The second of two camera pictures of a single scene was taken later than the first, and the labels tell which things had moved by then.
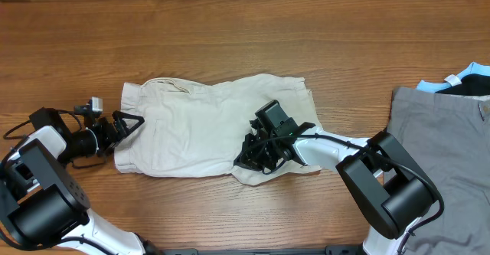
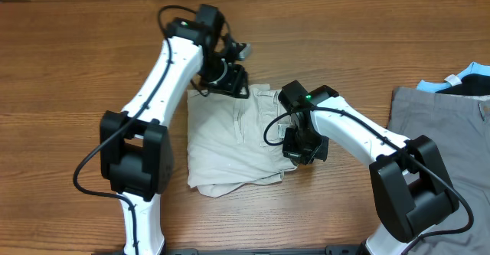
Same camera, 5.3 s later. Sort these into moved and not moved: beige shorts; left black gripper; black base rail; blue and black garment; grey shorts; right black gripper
Moved: left black gripper; right black gripper; beige shorts
Not moved: grey shorts; black base rail; blue and black garment
